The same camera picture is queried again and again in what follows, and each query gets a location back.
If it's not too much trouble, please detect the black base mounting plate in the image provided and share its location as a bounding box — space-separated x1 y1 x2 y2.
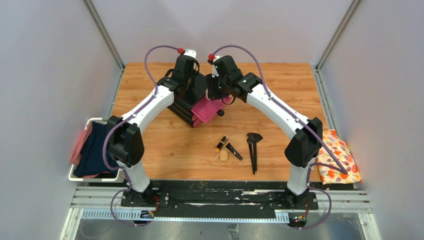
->
120 180 319 220

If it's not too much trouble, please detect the black round drawer knob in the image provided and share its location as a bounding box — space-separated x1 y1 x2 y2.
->
217 109 225 117

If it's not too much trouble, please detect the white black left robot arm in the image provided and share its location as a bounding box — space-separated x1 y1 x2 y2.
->
106 49 200 207

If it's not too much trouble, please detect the black mascara tube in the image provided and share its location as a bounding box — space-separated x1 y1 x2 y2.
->
225 143 243 161

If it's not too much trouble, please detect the black drawer organizer box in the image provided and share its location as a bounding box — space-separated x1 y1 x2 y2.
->
167 73 207 128

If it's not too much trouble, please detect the yellow egg makeup sponge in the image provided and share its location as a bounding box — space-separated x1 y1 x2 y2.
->
218 149 229 162

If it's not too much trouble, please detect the floral orange cloth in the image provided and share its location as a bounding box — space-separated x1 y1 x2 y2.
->
317 129 362 185

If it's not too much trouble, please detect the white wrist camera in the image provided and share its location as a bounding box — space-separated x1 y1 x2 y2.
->
211 54 222 78
183 49 197 59

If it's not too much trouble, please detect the black fan makeup brush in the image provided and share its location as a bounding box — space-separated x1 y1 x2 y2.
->
246 132 263 172

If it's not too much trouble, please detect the black gold lipstick case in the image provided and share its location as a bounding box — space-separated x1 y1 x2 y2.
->
215 135 229 152

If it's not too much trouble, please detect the pink top drawer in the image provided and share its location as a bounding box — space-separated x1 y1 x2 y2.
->
191 96 232 127

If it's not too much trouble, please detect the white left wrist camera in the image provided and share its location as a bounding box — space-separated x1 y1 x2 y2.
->
183 49 197 59

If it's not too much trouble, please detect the white laundry basket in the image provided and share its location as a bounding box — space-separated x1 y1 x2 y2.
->
68 117 125 183

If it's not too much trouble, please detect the pink cloth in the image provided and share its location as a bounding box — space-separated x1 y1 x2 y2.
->
69 125 92 165

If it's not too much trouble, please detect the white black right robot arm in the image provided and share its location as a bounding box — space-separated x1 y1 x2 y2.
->
206 54 323 209

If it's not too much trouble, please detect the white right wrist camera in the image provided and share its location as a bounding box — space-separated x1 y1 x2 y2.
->
211 54 222 78

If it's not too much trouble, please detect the navy blue cloth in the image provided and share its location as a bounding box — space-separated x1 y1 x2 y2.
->
73 121 118 179

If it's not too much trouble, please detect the black flat makeup brush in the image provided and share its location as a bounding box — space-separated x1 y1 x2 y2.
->
246 138 256 175

